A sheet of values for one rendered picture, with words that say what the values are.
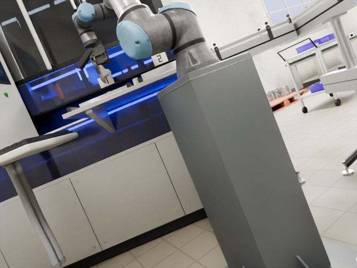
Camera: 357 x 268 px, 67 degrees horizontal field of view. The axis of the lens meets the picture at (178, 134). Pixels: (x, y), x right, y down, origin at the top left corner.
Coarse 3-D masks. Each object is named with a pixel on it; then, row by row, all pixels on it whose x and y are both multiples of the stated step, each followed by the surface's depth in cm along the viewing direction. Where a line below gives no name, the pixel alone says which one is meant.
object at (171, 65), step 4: (168, 64) 123; (172, 64) 124; (156, 68) 123; (160, 68) 123; (164, 68) 124; (168, 68) 124; (172, 68) 124; (148, 72) 123; (152, 72) 123; (156, 72) 124; (160, 72) 124; (164, 72) 124; (144, 76) 123; (148, 76) 123; (152, 76) 124; (144, 80) 124
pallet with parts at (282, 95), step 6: (270, 90) 559; (276, 90) 548; (282, 90) 531; (288, 90) 528; (300, 90) 516; (306, 90) 507; (270, 96) 543; (276, 96) 551; (282, 96) 535; (288, 96) 501; (270, 102) 527; (276, 102) 490; (282, 102) 489; (288, 102) 488; (294, 102) 493; (282, 108) 481
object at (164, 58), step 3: (156, 54) 159; (159, 54) 159; (162, 54) 160; (165, 54) 160; (153, 57) 159; (156, 57) 160; (159, 57) 160; (162, 57) 160; (165, 57) 160; (153, 60) 160; (156, 60) 160; (159, 60) 160; (165, 60) 160; (156, 63) 160; (159, 63) 160
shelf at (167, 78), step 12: (168, 72) 121; (144, 84) 121; (156, 84) 134; (168, 84) 157; (108, 96) 121; (120, 96) 123; (132, 96) 143; (84, 108) 120; (96, 108) 131; (108, 108) 154
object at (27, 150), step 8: (64, 136) 132; (72, 136) 139; (32, 144) 106; (40, 144) 111; (48, 144) 116; (56, 144) 130; (8, 152) 103; (16, 152) 103; (24, 152) 103; (32, 152) 115; (0, 160) 103; (8, 160) 104; (16, 160) 130
